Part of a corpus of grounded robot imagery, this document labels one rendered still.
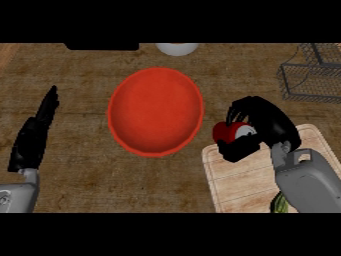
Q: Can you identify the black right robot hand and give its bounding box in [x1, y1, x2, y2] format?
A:
[215, 95, 303, 164]

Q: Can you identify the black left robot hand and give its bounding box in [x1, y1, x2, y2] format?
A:
[6, 85, 60, 173]

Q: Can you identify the red can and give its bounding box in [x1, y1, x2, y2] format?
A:
[211, 121, 258, 144]

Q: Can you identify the pale wooden cutting board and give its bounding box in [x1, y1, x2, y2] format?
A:
[201, 123, 341, 214]

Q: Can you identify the red oval plate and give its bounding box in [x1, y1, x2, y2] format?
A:
[106, 67, 205, 158]

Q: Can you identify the green vegetable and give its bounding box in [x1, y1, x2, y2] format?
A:
[270, 192, 291, 214]

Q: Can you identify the white round bowl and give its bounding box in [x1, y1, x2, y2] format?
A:
[153, 43, 199, 57]

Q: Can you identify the black appliance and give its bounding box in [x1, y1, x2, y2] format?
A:
[63, 43, 140, 52]

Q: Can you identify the dark wire tiered basket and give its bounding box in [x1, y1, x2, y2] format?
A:
[276, 43, 341, 106]

